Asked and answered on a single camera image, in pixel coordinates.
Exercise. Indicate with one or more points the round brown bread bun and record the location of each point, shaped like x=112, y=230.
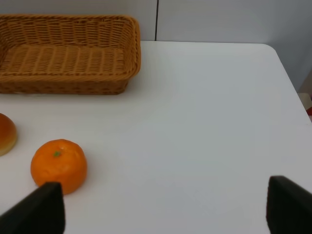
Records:
x=8, y=134

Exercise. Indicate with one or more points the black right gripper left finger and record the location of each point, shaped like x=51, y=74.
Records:
x=41, y=212

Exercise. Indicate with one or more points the tan wicker basket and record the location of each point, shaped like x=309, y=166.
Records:
x=68, y=54

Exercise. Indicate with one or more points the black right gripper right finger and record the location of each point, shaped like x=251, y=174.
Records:
x=289, y=207

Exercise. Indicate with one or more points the red white box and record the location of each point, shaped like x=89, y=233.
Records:
x=306, y=100

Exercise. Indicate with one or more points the orange mandarin fruit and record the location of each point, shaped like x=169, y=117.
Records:
x=59, y=161

